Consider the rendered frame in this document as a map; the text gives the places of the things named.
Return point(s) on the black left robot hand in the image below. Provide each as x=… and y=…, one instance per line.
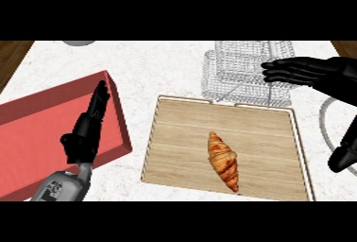
x=85, y=132

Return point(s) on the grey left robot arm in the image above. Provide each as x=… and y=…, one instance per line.
x=60, y=187

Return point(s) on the grey round object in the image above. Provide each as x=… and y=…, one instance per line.
x=78, y=42

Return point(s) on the golden brown croissant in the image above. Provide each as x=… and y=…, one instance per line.
x=224, y=160

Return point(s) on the red shallow box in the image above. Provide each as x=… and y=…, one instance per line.
x=41, y=138

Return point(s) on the pale wooden tray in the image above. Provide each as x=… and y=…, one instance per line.
x=227, y=148

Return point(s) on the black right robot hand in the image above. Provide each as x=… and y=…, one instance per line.
x=324, y=74

